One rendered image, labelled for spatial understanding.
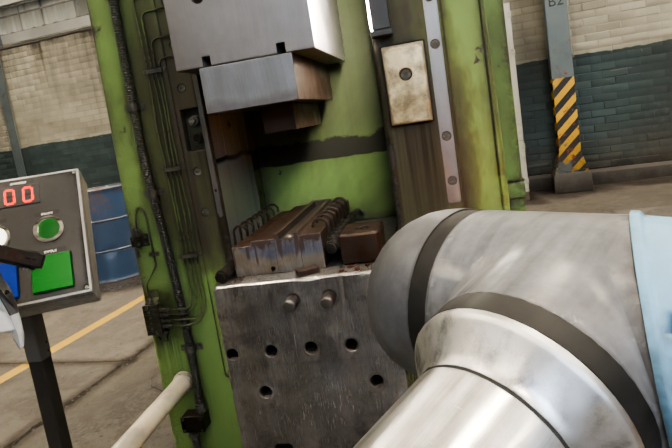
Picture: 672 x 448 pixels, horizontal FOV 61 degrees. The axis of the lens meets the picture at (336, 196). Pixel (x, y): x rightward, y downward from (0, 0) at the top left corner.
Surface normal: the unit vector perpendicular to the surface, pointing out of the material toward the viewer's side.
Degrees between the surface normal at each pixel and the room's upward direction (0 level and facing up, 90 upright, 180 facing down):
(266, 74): 90
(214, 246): 90
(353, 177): 90
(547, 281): 22
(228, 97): 90
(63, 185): 60
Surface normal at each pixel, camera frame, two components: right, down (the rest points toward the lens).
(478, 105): -0.16, 0.16
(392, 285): -0.81, -0.24
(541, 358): -0.46, -0.22
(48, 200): 0.15, -0.41
